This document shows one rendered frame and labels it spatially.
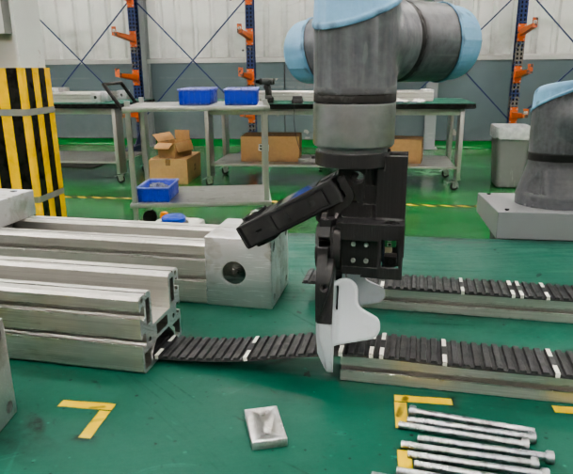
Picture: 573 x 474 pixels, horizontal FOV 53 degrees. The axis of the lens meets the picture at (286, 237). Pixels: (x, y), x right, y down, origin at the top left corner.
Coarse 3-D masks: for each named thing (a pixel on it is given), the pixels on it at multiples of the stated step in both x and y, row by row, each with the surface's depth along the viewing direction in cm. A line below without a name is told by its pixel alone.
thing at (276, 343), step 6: (276, 336) 64; (282, 336) 63; (270, 342) 62; (276, 342) 63; (282, 342) 62; (264, 348) 62; (270, 348) 61; (276, 348) 61; (264, 354) 60; (270, 354) 60; (276, 354) 59
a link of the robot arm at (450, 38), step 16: (432, 16) 53; (448, 16) 55; (464, 16) 56; (432, 32) 52; (448, 32) 54; (464, 32) 55; (480, 32) 58; (432, 48) 53; (448, 48) 54; (464, 48) 56; (480, 48) 58; (416, 64) 53; (432, 64) 54; (448, 64) 56; (464, 64) 58; (400, 80) 55; (416, 80) 56; (432, 80) 58
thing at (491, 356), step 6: (480, 348) 58; (486, 348) 58; (492, 348) 58; (498, 348) 58; (486, 354) 57; (492, 354) 57; (498, 354) 57; (486, 360) 55; (492, 360) 56; (498, 360) 55; (486, 366) 54; (492, 366) 55; (498, 366) 54
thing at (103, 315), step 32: (0, 256) 71; (0, 288) 61; (32, 288) 61; (64, 288) 61; (96, 288) 61; (128, 288) 66; (160, 288) 65; (32, 320) 61; (64, 320) 60; (96, 320) 60; (128, 320) 59; (160, 320) 63; (32, 352) 63; (64, 352) 62; (96, 352) 61; (128, 352) 60
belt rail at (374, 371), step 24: (360, 360) 58; (384, 360) 57; (384, 384) 58; (408, 384) 57; (432, 384) 57; (456, 384) 56; (480, 384) 56; (504, 384) 56; (528, 384) 55; (552, 384) 54
